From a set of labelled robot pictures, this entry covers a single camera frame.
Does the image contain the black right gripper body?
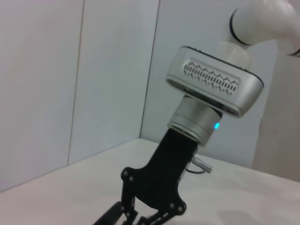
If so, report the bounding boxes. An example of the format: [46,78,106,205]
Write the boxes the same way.
[120,128,200,217]

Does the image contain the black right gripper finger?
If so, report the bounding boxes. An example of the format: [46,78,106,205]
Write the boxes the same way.
[120,174,139,225]
[138,206,175,225]

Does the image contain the right arm cable with plug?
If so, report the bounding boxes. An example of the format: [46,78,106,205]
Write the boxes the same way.
[185,156,214,175]

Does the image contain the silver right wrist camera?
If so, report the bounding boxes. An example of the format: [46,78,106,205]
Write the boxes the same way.
[165,45,263,118]

